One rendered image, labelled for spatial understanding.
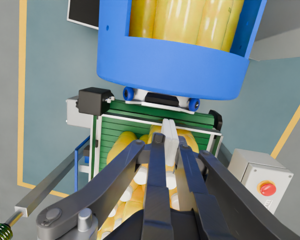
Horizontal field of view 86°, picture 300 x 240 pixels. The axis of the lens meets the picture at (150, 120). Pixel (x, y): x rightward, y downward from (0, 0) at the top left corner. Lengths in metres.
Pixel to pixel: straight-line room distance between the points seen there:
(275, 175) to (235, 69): 0.32
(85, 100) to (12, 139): 1.78
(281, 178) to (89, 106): 0.53
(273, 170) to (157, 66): 0.39
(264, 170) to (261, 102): 1.27
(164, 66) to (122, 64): 0.06
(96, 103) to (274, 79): 1.51
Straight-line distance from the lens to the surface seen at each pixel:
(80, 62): 1.61
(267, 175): 0.50
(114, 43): 0.25
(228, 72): 0.25
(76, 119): 0.70
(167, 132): 0.17
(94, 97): 0.49
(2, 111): 2.17
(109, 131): 0.62
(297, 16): 0.93
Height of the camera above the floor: 1.45
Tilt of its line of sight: 72 degrees down
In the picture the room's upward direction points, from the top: 167 degrees counter-clockwise
